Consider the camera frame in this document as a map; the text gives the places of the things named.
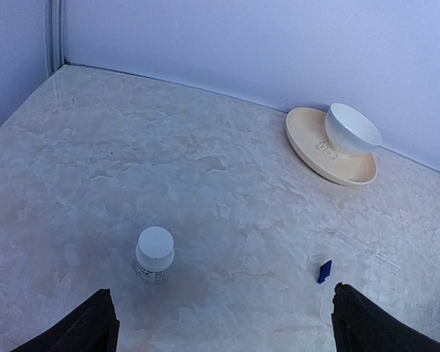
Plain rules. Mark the beige round plate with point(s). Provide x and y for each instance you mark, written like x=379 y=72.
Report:
x=305 y=128

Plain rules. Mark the clear plastic pill organizer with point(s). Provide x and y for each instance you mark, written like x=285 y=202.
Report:
x=348 y=261

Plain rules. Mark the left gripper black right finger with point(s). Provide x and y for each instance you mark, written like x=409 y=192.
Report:
x=361 y=325

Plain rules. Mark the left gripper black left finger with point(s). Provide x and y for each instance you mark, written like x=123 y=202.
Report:
x=92 y=326

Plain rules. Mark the small white pill bottle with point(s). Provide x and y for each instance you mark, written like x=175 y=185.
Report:
x=155 y=254

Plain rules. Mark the white ceramic bowl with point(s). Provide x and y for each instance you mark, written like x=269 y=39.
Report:
x=350 y=132

